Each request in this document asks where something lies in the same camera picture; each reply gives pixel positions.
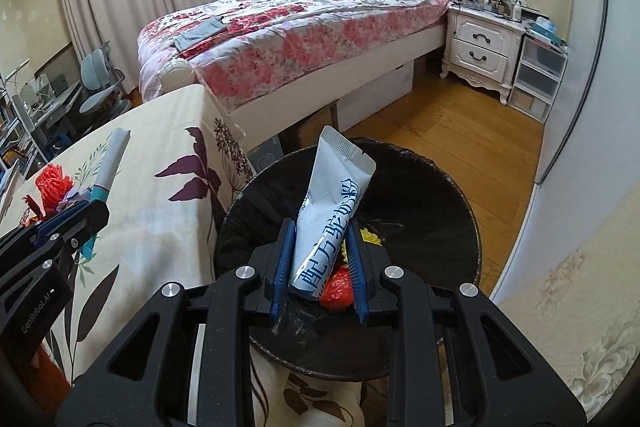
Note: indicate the teal white stick packet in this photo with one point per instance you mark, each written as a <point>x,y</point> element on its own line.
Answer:
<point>112,162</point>

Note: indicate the floral tablecloth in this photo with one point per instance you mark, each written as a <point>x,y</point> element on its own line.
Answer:
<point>150,207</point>

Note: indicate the white nightstand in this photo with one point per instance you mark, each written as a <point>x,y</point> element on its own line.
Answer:
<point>480,42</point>

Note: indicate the grey milk powder sachet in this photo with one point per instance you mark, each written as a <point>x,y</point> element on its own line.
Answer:
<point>330,207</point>

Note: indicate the yellow foam fruit net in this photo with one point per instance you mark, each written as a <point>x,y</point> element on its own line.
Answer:
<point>372,237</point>

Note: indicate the grey green flat box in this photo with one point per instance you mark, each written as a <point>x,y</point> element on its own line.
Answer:
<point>267,157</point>

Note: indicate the black trash bin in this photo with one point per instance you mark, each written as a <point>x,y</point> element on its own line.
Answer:
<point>425,217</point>

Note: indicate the red plastic bag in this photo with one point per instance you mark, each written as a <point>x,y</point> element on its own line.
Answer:
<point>337,289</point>

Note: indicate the red foam fruit net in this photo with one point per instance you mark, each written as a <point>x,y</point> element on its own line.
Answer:
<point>52,184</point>

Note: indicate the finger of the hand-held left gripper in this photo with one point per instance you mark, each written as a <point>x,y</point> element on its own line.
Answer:
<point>90,217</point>
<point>50,229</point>

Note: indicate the blue box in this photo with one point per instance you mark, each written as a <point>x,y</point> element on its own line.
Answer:
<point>545,32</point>

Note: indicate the clear plastic drawer unit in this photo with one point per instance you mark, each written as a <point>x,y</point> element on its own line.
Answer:
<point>537,77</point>

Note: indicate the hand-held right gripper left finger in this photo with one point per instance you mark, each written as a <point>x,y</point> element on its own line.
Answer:
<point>282,267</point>

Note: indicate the white storage box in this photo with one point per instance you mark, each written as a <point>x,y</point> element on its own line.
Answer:
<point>375,97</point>

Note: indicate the cardboard box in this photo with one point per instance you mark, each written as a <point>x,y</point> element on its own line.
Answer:
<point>315,127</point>

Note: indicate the pink floral quilt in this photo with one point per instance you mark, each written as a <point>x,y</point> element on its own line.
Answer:
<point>300,32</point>

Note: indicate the grey study desk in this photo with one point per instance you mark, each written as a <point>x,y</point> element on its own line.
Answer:
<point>50,102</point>

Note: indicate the white bookshelf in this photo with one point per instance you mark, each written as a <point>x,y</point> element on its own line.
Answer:
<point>12,137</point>

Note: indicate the dark red crumpled wrapper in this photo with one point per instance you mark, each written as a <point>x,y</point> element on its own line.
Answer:
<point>32,206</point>

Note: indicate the pale blue desk chair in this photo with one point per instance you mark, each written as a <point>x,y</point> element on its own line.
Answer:
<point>97,72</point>

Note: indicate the grey folded cloth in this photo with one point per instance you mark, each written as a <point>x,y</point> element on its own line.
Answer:
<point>200,34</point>

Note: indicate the grey fabric wardrobe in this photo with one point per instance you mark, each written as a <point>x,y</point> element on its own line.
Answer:
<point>590,107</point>

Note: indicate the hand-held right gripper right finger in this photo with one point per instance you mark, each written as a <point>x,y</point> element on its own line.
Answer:
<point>359,277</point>

